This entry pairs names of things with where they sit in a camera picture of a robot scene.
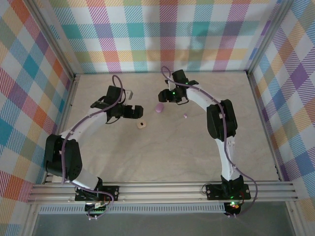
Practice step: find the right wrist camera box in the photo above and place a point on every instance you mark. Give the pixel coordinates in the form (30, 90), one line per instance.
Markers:
(168, 83)

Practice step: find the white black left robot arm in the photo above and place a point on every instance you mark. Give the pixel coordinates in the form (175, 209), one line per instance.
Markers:
(64, 157)

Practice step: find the purple earbud charging case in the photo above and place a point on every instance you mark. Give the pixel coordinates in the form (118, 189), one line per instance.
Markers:
(159, 107)

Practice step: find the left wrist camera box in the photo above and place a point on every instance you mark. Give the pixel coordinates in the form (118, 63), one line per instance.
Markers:
(128, 95)

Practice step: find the beige earbud charging case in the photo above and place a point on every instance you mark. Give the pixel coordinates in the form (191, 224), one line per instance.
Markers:
(139, 126)

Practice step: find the aluminium frame post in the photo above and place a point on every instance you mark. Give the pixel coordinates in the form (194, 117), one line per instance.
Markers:
(30, 221)
(54, 39)
(294, 218)
(267, 37)

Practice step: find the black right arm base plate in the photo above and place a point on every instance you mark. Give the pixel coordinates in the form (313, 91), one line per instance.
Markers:
(214, 191)

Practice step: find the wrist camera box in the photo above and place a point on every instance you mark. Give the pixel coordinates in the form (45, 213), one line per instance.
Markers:
(168, 83)
(128, 95)

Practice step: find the aluminium mounting rail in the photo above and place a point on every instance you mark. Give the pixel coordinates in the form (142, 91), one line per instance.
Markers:
(160, 191)

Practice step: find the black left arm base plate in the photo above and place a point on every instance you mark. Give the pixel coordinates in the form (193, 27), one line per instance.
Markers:
(112, 193)

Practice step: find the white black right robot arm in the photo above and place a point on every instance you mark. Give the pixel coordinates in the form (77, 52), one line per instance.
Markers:
(221, 120)

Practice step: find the aluminium floor side rail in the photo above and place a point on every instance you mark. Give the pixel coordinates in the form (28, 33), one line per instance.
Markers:
(265, 123)
(62, 123)

